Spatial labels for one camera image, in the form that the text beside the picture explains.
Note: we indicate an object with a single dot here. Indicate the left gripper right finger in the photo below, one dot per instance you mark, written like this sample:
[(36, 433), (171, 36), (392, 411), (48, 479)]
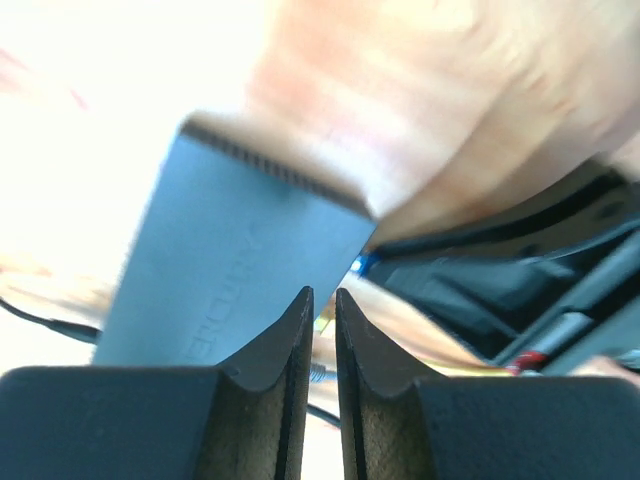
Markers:
[(402, 420)]

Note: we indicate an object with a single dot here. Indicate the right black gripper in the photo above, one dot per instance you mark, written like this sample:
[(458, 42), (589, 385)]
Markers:
[(543, 286)]

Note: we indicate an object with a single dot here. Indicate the black network switch box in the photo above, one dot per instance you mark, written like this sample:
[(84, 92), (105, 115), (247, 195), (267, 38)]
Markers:
[(227, 241)]

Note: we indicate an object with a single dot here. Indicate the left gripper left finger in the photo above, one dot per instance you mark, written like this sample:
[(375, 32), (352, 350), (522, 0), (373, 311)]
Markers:
[(241, 419)]

